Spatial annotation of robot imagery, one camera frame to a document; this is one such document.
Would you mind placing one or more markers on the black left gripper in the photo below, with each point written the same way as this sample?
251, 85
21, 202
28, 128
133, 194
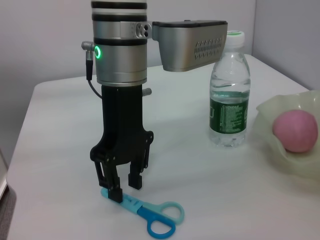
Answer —
122, 125

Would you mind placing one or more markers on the blue scissors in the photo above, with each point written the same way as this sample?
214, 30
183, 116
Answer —
160, 226

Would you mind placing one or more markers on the clear water bottle green label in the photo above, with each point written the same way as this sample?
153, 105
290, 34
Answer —
228, 117

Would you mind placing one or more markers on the pink peach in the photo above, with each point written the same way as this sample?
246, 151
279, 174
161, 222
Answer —
295, 130

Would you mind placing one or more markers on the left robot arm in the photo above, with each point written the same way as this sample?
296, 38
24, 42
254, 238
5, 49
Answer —
120, 62

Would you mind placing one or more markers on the pale green glass bowl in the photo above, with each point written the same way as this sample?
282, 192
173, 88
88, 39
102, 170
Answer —
265, 117

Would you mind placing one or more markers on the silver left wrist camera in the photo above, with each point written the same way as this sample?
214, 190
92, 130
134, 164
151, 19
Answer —
187, 50

